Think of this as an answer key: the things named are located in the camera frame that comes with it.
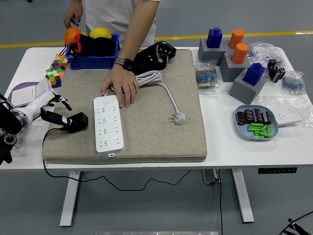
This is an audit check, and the person's right hand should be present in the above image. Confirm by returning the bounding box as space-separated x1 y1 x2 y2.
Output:
63 3 84 29

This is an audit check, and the person's left hand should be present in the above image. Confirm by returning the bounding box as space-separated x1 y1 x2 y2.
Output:
101 64 140 109

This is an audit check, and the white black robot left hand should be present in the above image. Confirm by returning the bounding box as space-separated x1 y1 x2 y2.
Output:
21 91 73 128

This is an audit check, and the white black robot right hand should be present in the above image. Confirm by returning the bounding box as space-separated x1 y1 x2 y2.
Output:
288 218 306 235

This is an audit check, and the black plug with cord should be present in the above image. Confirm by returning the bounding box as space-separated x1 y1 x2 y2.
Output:
42 112 194 192

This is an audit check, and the white power strip with cord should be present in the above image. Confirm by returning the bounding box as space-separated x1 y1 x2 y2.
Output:
93 70 187 158

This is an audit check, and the black wristwatch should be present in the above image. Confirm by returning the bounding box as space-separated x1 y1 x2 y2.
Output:
114 57 134 72

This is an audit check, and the orange fruit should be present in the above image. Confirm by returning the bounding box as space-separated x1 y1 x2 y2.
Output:
63 26 83 46

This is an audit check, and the purple tray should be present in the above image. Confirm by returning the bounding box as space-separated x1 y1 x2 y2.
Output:
6 82 40 106

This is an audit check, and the colourful puzzle cube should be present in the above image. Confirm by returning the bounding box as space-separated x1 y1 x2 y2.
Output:
53 53 69 71
45 65 65 89

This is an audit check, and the yellow lemon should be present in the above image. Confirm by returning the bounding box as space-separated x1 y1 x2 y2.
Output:
89 27 112 40

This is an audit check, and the blue plastic bin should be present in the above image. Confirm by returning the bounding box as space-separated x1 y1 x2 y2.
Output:
65 33 121 71

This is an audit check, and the person's torso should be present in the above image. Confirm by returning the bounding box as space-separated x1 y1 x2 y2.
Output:
82 0 157 47

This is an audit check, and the black pouch with red trim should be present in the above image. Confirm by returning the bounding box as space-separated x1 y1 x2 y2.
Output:
66 33 117 58

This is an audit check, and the clear bag of beads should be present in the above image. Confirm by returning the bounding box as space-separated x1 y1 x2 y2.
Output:
11 127 28 157

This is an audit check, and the black table control panel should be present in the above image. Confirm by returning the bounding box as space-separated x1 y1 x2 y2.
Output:
258 167 298 175

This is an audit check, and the white table leg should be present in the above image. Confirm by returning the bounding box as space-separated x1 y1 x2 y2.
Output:
59 170 82 227
231 168 255 224

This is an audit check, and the beige fabric mat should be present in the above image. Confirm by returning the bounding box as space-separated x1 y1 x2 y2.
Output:
41 48 208 165

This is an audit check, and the clear bag of resistors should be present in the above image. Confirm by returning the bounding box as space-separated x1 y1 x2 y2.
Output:
194 60 221 95
281 70 306 95

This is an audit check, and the grey block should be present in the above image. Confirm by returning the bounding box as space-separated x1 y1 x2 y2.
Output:
229 67 267 105
219 51 251 83
197 38 232 66

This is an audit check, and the blue square peg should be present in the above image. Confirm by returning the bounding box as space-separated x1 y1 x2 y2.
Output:
243 63 266 86
206 27 224 49

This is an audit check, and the grey-blue plate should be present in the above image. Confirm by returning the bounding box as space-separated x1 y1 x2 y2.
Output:
235 104 279 141

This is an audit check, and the orange cylinder peg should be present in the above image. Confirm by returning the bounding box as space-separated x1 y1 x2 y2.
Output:
231 43 249 65
228 28 245 49

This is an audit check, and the clear bag holding socket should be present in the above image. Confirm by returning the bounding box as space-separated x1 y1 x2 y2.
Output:
259 94 313 128

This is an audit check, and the large clear plastic bag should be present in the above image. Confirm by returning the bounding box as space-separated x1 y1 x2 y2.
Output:
246 42 287 65

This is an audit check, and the black floor cable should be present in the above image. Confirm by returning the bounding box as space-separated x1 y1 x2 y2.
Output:
278 211 313 235

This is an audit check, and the black device housing with wires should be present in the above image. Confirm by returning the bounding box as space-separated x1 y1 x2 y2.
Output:
132 41 177 76

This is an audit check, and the thin black hanging cable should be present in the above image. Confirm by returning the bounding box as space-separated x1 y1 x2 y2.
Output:
217 168 224 235

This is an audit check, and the silver metal bracket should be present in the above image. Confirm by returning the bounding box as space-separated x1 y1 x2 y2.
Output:
201 168 223 184

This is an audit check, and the white wall socket panel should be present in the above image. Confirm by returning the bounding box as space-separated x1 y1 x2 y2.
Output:
271 106 303 127

